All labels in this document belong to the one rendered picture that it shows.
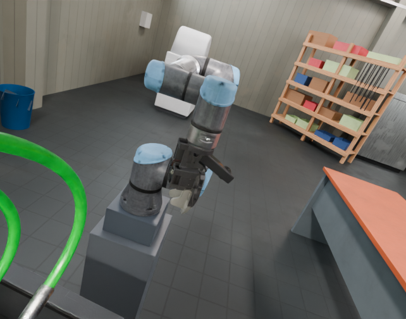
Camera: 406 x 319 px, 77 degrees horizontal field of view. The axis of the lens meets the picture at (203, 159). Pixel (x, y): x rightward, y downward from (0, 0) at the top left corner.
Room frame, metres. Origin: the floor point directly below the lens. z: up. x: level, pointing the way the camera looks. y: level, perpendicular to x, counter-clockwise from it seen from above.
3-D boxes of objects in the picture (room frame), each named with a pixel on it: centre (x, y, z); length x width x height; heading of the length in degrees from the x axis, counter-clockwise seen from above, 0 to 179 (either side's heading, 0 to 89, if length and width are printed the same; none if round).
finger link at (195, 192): (0.55, -0.01, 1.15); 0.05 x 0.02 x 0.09; 20
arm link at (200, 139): (0.56, 0.02, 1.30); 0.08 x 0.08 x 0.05
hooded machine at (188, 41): (5.13, 0.90, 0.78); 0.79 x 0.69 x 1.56; 0
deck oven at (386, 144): (7.09, -4.31, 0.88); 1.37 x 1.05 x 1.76; 90
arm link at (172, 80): (0.86, 0.16, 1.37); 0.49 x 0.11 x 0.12; 3
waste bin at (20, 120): (2.45, 2.11, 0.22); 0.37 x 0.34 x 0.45; 0
